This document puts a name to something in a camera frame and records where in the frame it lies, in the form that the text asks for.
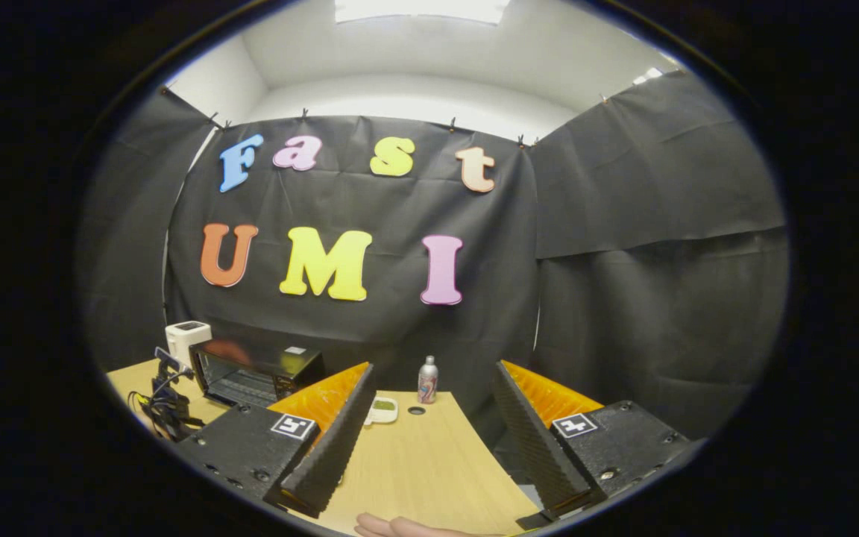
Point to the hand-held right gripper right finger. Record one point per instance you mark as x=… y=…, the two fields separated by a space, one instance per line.
x=537 y=447

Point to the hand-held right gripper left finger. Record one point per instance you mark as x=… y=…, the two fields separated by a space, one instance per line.
x=329 y=447

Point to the black electric oven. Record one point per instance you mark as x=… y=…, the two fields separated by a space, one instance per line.
x=303 y=365

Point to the white toaster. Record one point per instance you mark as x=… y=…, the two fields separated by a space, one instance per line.
x=180 y=343

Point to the white compartment snack tray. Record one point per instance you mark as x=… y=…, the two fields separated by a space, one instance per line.
x=383 y=410

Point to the silver drink bottle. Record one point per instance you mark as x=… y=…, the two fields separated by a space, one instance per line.
x=427 y=380

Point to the black backdrop cloth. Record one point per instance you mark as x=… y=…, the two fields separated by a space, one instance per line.
x=623 y=298

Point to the small ceiling light panel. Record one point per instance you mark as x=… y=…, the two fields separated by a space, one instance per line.
x=649 y=74

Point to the large ceiling light panel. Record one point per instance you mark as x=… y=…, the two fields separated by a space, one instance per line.
x=422 y=9

